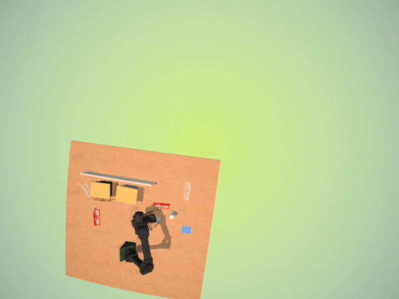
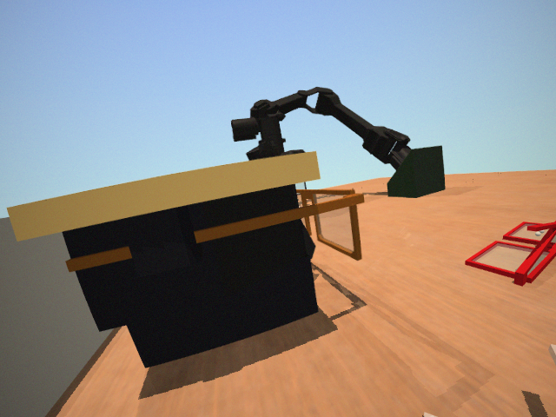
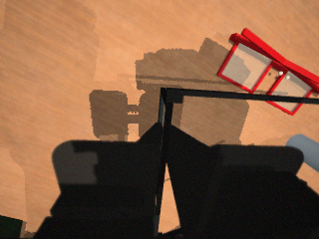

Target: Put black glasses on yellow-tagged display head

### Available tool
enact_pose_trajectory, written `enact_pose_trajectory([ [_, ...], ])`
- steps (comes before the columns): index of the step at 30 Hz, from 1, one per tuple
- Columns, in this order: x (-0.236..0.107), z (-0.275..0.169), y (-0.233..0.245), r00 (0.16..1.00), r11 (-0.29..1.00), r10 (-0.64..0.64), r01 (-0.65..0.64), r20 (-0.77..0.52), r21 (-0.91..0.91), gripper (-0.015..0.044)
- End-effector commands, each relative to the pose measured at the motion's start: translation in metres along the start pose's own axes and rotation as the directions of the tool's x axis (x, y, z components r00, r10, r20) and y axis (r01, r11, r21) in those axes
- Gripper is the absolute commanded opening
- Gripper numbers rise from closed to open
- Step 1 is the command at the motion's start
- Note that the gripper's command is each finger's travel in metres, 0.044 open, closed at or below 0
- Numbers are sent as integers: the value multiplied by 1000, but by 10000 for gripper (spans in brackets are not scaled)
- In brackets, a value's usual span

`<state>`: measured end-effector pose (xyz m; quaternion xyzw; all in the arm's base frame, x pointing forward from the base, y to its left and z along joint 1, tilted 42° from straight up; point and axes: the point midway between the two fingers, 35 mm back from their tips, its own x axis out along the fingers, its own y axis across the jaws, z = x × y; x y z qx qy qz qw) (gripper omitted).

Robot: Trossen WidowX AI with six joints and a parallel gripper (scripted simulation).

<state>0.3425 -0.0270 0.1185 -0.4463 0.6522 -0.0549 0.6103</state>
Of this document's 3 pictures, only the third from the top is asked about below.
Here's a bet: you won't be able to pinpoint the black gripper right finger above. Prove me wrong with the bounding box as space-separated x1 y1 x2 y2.
166 125 304 235

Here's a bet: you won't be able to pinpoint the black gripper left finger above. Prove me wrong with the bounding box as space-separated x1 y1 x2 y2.
51 122 163 227

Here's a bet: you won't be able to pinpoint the black glasses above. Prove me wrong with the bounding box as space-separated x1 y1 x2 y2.
153 88 319 236

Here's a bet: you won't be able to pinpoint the red glasses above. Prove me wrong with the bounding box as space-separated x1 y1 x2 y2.
217 28 319 116

